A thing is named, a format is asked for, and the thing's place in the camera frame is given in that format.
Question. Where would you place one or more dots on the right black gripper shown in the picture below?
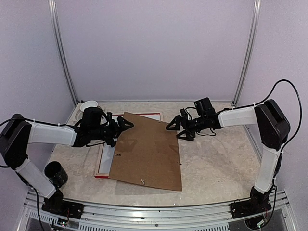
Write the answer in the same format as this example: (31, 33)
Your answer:
(178, 119)

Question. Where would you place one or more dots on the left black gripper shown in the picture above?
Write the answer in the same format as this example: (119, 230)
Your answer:
(117, 131)

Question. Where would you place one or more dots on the cat and books photo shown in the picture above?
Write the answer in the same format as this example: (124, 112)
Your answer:
(106, 161)

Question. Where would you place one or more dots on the wooden red picture frame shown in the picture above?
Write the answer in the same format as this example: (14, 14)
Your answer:
(101, 168)

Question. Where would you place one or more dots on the brown cardboard backing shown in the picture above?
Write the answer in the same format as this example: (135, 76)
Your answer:
(147, 155)

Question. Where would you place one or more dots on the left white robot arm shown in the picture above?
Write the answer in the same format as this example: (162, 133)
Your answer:
(20, 135)

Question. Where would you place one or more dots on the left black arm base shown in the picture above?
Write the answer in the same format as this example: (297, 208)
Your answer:
(57, 205)

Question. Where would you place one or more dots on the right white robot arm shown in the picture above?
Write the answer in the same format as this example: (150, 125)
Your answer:
(272, 124)

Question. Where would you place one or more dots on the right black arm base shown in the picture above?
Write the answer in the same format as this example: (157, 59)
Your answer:
(257, 203)

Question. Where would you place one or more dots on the orange white bowl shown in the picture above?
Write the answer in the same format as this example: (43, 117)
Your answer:
(88, 104)

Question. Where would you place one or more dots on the grey round plate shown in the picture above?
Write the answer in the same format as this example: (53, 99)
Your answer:
(79, 114)

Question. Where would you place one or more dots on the black cylindrical cup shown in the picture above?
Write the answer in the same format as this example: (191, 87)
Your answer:
(56, 174)

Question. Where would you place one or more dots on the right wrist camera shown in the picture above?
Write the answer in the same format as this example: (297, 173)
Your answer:
(203, 107)

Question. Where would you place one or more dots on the aluminium front rail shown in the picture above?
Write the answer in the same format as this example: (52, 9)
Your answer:
(210, 217)

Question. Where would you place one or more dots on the right aluminium post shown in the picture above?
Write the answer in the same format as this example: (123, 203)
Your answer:
(248, 51)

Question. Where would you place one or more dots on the aluminium post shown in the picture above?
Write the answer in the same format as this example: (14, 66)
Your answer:
(61, 52)
(248, 51)

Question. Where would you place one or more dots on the left aluminium post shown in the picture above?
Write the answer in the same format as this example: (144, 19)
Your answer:
(61, 52)

